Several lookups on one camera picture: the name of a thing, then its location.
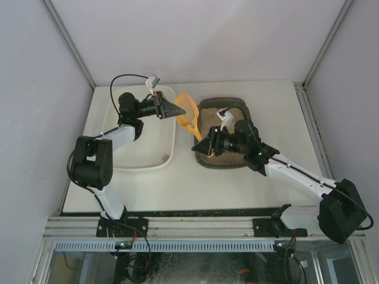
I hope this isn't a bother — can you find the white plastic tray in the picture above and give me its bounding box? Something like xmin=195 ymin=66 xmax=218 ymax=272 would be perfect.
xmin=103 ymin=85 xmax=176 ymax=171

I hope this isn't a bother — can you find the yellow litter scoop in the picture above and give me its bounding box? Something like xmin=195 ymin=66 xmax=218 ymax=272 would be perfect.
xmin=174 ymin=92 xmax=203 ymax=142

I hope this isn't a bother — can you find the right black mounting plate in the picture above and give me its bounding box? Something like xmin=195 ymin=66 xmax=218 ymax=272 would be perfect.
xmin=252 ymin=204 xmax=308 ymax=238

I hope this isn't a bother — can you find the dark grey litter box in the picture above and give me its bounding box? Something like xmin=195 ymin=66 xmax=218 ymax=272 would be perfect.
xmin=194 ymin=95 xmax=257 ymax=169

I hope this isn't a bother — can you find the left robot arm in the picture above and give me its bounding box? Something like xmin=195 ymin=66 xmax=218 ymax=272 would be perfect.
xmin=67 ymin=91 xmax=186 ymax=221

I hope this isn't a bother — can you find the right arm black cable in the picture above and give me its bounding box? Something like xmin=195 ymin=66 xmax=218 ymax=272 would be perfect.
xmin=223 ymin=102 xmax=374 ymax=231

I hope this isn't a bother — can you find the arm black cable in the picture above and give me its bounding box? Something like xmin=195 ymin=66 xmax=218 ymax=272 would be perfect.
xmin=223 ymin=102 xmax=374 ymax=231
xmin=66 ymin=73 xmax=150 ymax=190

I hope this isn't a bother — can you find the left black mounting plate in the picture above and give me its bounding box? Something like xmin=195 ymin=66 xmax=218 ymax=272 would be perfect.
xmin=96 ymin=209 xmax=149 ymax=238

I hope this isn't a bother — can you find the black mounting plate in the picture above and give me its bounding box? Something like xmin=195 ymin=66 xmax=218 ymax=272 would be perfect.
xmin=96 ymin=209 xmax=149 ymax=238
xmin=252 ymin=204 xmax=308 ymax=238

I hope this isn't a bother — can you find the aluminium frame rail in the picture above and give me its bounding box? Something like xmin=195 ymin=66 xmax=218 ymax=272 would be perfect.
xmin=43 ymin=215 xmax=367 ymax=239

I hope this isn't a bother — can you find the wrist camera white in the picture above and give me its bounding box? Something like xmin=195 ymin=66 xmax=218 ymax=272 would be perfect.
xmin=216 ymin=108 xmax=234 ymax=130
xmin=145 ymin=75 xmax=160 ymax=95

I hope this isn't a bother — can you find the grey slotted cable duct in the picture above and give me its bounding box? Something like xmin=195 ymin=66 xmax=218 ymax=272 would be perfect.
xmin=54 ymin=240 xmax=275 ymax=253

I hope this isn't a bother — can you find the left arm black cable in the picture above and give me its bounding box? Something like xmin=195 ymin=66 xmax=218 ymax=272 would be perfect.
xmin=66 ymin=73 xmax=150 ymax=190

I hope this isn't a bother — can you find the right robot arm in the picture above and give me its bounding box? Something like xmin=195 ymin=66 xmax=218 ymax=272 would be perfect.
xmin=191 ymin=120 xmax=374 ymax=244

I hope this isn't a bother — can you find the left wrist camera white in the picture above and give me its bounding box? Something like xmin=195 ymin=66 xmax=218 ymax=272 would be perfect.
xmin=145 ymin=75 xmax=160 ymax=95

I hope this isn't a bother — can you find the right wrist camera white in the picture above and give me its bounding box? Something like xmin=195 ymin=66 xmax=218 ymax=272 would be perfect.
xmin=216 ymin=108 xmax=234 ymax=130

